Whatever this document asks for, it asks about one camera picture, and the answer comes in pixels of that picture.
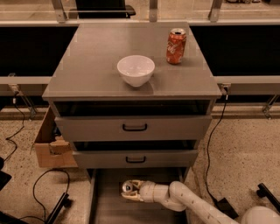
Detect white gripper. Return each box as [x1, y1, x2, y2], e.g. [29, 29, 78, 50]
[122, 180, 170, 203]

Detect red coca-cola can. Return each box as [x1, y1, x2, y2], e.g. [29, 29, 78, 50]
[166, 28, 186, 65]

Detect black stand leg right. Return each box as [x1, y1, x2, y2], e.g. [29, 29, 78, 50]
[256, 183, 280, 213]

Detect black stand leg left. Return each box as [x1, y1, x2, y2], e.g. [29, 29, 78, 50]
[45, 192, 72, 224]

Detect white ceramic bowl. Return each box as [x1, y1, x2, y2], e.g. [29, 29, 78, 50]
[117, 55, 155, 88]

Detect black stand leg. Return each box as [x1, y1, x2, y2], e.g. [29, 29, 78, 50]
[45, 192, 72, 224]
[256, 183, 280, 213]

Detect black power adapter with cable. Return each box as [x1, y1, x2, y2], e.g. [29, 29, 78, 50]
[205, 86, 239, 220]

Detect black cable on left floor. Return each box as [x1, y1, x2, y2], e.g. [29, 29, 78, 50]
[3, 91, 26, 163]

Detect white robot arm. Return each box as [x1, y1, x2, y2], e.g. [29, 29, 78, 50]
[122, 180, 280, 224]

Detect black looped floor cable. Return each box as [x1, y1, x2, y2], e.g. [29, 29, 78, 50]
[18, 168, 71, 223]

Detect grey middle drawer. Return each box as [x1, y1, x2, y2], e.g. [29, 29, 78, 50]
[73, 150, 198, 169]

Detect brown cardboard box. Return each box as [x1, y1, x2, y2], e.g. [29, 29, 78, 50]
[34, 108, 77, 168]

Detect grey drawer cabinet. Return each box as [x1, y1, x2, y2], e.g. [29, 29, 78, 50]
[43, 23, 221, 169]

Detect silver blue redbull can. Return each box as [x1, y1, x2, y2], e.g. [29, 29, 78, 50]
[122, 180, 134, 193]

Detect grey top drawer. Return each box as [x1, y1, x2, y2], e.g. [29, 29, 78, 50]
[55, 115, 212, 142]

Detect grey open bottom drawer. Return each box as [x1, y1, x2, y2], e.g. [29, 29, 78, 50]
[87, 168, 189, 224]

